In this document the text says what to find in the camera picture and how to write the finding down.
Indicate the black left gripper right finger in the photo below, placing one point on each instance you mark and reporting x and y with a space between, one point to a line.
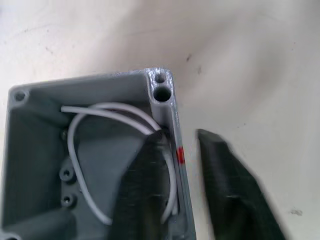
232 190

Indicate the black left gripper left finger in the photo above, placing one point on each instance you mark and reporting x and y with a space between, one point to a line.
142 190

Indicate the grey plastic junction box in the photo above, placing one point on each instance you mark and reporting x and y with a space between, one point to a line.
37 150

